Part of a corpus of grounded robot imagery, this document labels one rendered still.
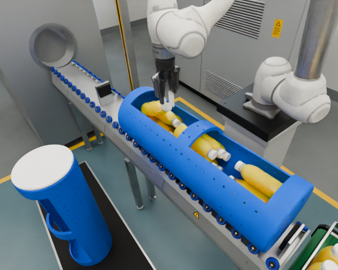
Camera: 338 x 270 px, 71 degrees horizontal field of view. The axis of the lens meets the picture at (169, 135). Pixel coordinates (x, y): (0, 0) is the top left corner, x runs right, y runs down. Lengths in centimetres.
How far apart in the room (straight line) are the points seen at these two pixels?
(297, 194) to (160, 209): 151
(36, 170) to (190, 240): 127
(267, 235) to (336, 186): 189
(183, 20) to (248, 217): 62
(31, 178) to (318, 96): 128
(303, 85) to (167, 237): 147
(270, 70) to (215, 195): 67
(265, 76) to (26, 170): 121
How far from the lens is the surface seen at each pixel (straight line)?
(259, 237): 85
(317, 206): 245
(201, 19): 73
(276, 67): 125
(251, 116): 135
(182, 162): 93
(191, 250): 200
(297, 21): 226
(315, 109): 114
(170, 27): 71
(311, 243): 117
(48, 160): 128
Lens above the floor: 186
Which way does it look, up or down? 42 degrees down
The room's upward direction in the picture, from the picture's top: 4 degrees counter-clockwise
